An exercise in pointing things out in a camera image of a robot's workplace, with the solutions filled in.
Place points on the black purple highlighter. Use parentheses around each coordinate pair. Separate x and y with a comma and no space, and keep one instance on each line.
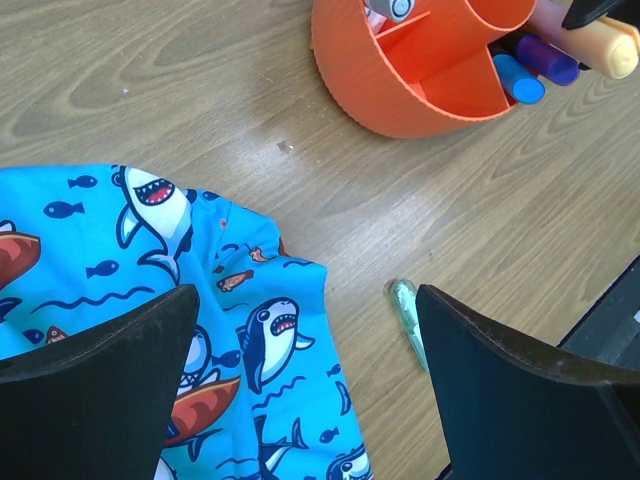
(546,60)

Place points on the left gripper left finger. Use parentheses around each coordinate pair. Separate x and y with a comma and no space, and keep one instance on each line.
(97,405)

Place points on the pink yellow highlighter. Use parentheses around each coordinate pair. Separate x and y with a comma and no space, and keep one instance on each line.
(597,45)

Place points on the white grey marker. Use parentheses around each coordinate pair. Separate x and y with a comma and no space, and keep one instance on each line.
(394,10)

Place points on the black blue highlighter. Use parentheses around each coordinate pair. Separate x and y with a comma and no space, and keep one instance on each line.
(517,81)

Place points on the blue shark print shorts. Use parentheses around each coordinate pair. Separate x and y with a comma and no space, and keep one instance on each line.
(262,394)

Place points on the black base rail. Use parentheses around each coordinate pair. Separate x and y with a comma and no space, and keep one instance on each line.
(609,330)

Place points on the orange round desk organizer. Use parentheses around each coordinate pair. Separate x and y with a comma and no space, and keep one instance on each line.
(430,74)

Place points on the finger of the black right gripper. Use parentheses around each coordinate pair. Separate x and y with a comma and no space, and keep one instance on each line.
(583,12)

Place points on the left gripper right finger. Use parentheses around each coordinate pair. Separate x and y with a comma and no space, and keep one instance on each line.
(514,407)

